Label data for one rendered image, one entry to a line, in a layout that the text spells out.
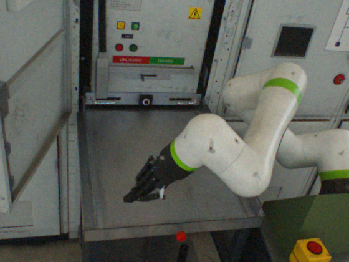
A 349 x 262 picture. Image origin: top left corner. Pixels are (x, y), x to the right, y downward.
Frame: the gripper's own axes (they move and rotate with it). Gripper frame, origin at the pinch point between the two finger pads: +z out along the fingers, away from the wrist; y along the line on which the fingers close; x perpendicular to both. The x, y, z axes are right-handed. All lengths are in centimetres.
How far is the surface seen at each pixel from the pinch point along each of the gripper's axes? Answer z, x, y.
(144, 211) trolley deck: 14.8, -12.7, 1.4
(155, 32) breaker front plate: 3, -23, 76
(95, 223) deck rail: 16.2, 4.7, -2.6
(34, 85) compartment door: 15, 23, 44
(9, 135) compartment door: 16.3, 30.9, 24.0
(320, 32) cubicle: -33, -88, 72
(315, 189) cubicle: 38, -155, 32
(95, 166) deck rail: 28.4, -3.0, 23.8
